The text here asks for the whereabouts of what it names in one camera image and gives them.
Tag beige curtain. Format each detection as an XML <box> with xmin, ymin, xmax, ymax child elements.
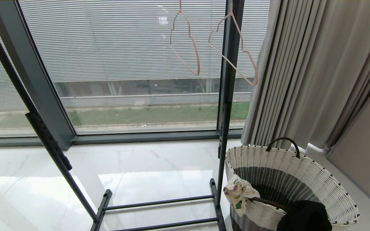
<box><xmin>241</xmin><ymin>0</ymin><xmax>370</xmax><ymax>152</ymax></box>

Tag window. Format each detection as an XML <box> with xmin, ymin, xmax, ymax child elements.
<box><xmin>0</xmin><ymin>0</ymin><xmax>271</xmax><ymax>148</ymax></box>

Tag black clothes rack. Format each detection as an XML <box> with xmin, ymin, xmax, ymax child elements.
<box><xmin>0</xmin><ymin>0</ymin><xmax>245</xmax><ymax>231</ymax></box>

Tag white laundry basket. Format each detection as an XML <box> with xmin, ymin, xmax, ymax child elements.
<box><xmin>225</xmin><ymin>137</ymin><xmax>361</xmax><ymax>231</ymax></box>

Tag black garment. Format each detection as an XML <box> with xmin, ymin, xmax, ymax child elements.
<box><xmin>276</xmin><ymin>200</ymin><xmax>333</xmax><ymax>231</ymax></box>

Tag cream printed garment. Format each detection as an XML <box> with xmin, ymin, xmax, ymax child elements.
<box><xmin>223</xmin><ymin>175</ymin><xmax>261</xmax><ymax>217</ymax></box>

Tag pink clothes hanger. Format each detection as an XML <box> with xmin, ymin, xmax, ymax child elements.
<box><xmin>208</xmin><ymin>0</ymin><xmax>259</xmax><ymax>87</ymax></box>
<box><xmin>170</xmin><ymin>0</ymin><xmax>201</xmax><ymax>77</ymax></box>

